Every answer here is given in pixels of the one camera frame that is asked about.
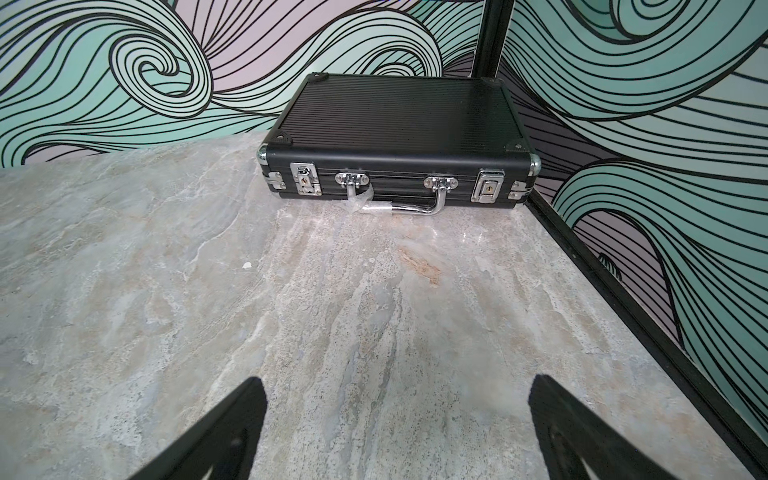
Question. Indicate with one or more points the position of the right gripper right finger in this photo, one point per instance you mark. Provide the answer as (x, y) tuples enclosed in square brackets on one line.
[(576, 443)]

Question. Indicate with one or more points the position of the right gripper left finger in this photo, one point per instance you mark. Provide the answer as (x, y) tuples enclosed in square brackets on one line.
[(221, 445)]

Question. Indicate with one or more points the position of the black hard case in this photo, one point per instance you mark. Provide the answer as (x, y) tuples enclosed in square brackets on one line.
[(408, 145)]

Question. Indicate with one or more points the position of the black right corner post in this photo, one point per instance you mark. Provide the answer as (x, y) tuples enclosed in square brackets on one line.
[(495, 21)]

